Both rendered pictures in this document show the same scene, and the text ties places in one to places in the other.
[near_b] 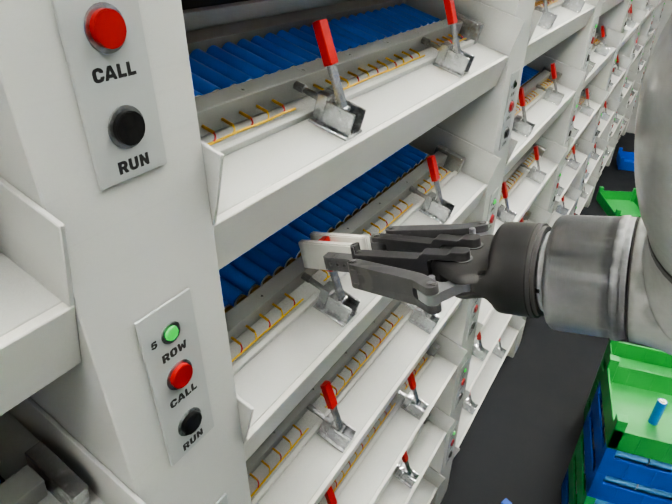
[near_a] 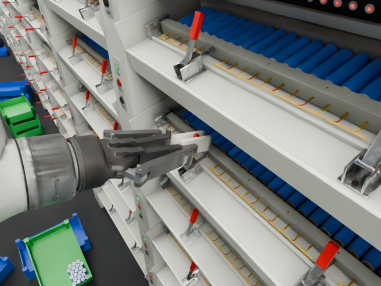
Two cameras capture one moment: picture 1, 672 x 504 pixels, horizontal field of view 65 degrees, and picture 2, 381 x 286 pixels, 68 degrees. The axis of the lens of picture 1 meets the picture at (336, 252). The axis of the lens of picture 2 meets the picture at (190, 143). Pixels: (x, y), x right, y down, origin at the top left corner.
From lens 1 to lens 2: 0.70 m
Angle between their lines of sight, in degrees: 87
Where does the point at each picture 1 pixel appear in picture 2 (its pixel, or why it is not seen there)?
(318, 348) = not seen: hidden behind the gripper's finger
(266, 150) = (167, 55)
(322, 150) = (166, 70)
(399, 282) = (126, 133)
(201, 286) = (123, 64)
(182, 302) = (118, 62)
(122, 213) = (109, 24)
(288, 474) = (177, 210)
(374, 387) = (217, 270)
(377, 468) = not seen: outside the picture
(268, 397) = not seen: hidden behind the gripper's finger
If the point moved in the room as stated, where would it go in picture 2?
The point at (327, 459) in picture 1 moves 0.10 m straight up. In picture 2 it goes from (180, 229) to (178, 201)
